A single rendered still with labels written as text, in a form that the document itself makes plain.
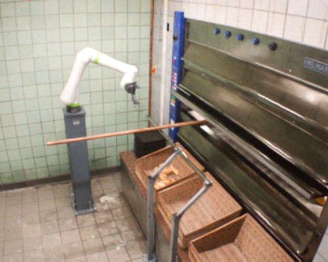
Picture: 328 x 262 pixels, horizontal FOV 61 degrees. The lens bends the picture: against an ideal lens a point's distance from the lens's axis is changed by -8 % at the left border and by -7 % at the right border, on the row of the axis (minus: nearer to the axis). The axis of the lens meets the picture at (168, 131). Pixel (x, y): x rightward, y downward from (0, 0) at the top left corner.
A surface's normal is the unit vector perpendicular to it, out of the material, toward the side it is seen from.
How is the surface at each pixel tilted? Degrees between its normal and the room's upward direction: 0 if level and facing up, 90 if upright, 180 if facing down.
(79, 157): 90
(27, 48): 90
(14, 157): 90
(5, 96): 90
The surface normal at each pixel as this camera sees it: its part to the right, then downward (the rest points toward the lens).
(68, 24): 0.39, 0.40
